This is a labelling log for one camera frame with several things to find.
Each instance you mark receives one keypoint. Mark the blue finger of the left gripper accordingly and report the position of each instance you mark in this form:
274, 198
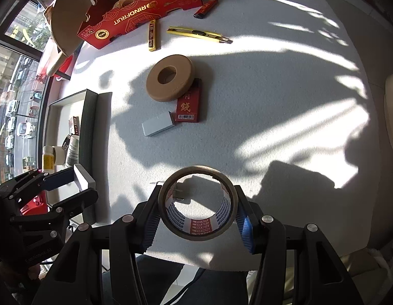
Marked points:
58, 179
80, 203

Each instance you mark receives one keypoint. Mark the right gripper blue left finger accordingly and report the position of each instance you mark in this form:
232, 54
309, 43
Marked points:
151, 218

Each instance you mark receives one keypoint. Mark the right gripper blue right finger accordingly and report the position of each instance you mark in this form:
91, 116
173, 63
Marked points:
244, 223

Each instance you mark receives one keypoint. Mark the white bottle yellow label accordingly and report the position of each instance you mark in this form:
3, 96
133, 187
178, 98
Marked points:
48, 159

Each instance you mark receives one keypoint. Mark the white rectangular block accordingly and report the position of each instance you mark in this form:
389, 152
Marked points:
157, 124
82, 178

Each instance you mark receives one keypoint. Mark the white power adapter plug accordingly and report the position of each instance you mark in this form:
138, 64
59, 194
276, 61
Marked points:
182, 191

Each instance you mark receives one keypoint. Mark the white tape red printed core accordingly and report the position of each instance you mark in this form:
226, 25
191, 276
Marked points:
213, 207

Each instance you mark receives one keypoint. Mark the cream masking tape roll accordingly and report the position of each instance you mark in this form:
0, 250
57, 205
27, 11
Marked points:
59, 155

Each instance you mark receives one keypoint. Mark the white bottle grey label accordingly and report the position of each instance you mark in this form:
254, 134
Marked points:
72, 152

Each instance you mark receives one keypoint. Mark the red patterned small box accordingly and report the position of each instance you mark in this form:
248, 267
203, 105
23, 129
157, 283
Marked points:
74, 125

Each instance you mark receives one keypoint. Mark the white storage tray box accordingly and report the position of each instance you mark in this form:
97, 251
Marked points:
82, 104

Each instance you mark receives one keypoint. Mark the dark red card pack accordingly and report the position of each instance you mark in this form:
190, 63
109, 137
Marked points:
188, 105

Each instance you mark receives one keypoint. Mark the brown paper tape roll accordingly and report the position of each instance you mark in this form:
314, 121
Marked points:
170, 78

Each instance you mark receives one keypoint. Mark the yellow blade refill case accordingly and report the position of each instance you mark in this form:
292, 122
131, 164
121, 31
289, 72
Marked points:
152, 36

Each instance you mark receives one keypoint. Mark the yellow utility knife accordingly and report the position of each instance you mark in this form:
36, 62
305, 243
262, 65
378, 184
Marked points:
198, 34

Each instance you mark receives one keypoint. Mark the red cardboard fruit box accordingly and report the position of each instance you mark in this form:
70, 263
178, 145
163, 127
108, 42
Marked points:
108, 19

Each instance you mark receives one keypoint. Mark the red lighter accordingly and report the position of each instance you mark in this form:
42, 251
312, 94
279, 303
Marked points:
205, 9

